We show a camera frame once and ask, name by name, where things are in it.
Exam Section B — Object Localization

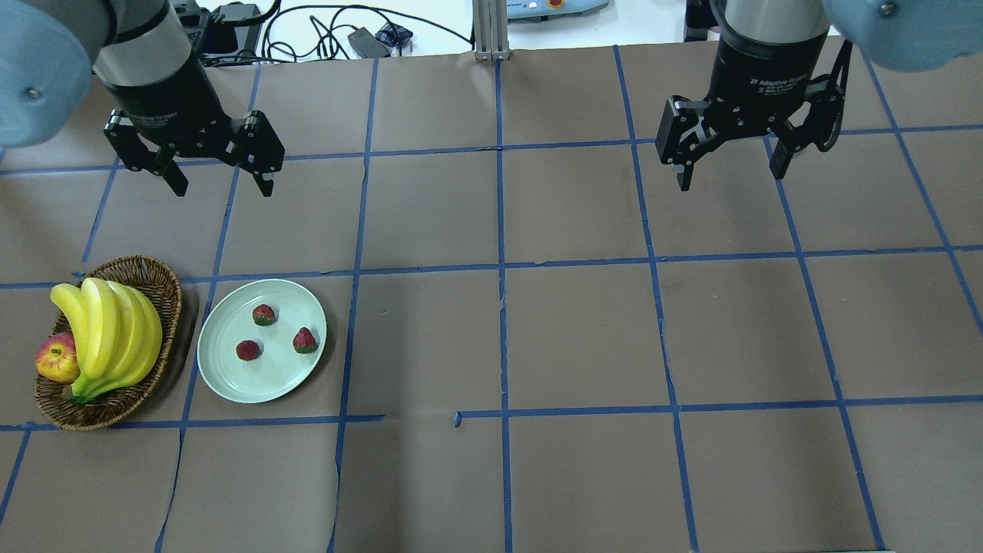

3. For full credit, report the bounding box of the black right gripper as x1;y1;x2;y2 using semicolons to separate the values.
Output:
656;35;842;192

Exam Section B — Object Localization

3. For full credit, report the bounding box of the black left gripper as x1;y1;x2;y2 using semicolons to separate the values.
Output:
103;58;285;198

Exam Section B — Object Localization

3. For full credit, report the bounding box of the red strawberry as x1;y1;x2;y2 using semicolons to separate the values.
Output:
250;303;278;326
292;326;319;355
235;339;261;362

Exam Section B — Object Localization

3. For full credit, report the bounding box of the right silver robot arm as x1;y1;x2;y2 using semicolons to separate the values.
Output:
654;1;982;191

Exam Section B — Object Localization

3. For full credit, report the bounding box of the light green plate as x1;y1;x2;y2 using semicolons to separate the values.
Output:
196;279;329;405

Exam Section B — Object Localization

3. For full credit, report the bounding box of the wicker fruit basket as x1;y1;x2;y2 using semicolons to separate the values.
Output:
34;255;184;432

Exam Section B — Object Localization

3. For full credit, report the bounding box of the black power adapter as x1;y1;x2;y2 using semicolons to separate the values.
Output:
201;2;261;56

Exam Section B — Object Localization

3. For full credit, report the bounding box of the yellow banana bunch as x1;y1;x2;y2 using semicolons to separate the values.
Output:
49;277;163;405

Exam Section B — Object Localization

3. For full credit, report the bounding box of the red apple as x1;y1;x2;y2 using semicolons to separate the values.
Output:
35;330;81;384

